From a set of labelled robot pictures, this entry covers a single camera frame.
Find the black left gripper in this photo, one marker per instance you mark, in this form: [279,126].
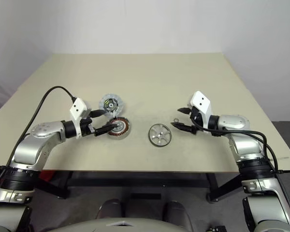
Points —
[87,126]

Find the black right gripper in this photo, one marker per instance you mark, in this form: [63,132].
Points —
[195,118]

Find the motor stator with copper windings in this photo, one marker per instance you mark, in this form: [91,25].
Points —
[122,132]

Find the silver spoked motor rotor cover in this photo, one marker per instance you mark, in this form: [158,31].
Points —
[160,135]

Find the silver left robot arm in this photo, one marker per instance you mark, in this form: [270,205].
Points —
[26,147]

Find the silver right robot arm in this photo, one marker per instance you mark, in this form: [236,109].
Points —
[246,147]

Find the dark rounded shape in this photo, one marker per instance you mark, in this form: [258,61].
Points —
[110,208]

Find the small black box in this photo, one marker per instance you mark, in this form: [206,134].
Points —
[217,229]

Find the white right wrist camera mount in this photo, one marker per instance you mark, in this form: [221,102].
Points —
[201,100]

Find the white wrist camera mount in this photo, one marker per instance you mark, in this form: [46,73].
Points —
[201,100]
[77,107]

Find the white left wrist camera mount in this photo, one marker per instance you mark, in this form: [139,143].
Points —
[77,107]

